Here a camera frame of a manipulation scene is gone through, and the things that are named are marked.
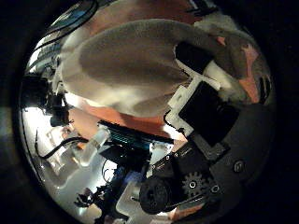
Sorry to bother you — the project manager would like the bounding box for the white cloth garment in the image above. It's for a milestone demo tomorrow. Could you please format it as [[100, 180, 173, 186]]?
[[60, 12, 277, 119]]

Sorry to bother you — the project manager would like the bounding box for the black looping cable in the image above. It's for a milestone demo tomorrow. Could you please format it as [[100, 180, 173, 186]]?
[[33, 129, 92, 161]]

